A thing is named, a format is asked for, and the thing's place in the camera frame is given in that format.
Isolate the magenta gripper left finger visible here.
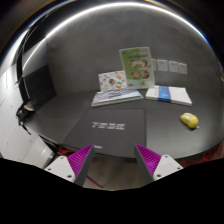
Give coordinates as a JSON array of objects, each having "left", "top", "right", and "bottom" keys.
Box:
[{"left": 45, "top": 145, "right": 95, "bottom": 186}]

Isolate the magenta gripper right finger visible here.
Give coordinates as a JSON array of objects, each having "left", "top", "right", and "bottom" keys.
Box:
[{"left": 134, "top": 144, "right": 182, "bottom": 184}]

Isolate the yellow computer mouse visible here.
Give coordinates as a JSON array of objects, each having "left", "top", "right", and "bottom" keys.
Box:
[{"left": 180, "top": 113, "right": 199, "bottom": 129}]

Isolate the white book with blue band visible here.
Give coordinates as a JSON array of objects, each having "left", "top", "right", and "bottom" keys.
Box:
[{"left": 145, "top": 85, "right": 192, "bottom": 106}]

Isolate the patterned grey book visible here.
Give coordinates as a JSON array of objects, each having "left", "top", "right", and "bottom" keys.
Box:
[{"left": 91, "top": 88, "right": 143, "bottom": 107}]

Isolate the small colourful picture book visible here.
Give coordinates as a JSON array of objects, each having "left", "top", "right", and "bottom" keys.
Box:
[{"left": 98, "top": 71, "right": 127, "bottom": 91}]

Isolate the green picture book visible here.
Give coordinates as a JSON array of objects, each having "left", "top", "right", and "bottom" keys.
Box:
[{"left": 119, "top": 47, "right": 155, "bottom": 89}]

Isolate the black clamp with cables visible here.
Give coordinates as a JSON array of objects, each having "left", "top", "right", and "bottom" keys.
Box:
[{"left": 16, "top": 103, "right": 34, "bottom": 134}]

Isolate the white wall socket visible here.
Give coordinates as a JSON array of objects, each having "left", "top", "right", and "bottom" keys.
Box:
[
  {"left": 151, "top": 59, "right": 157, "bottom": 71},
  {"left": 157, "top": 59, "right": 168, "bottom": 71},
  {"left": 179, "top": 63, "right": 187, "bottom": 75},
  {"left": 169, "top": 61, "right": 179, "bottom": 73}
]

